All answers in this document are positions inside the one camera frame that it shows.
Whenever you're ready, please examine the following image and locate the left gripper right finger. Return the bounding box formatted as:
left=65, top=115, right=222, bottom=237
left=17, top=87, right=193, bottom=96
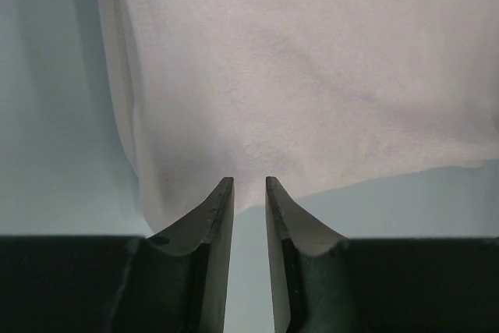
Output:
left=265, top=177, right=498, bottom=332

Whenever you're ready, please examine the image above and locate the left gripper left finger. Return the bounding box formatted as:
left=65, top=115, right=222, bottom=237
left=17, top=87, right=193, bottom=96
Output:
left=1, top=178, right=234, bottom=332

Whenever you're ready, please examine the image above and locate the white towel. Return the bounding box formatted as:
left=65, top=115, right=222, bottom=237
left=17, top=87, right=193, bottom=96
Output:
left=98, top=0, right=498, bottom=231

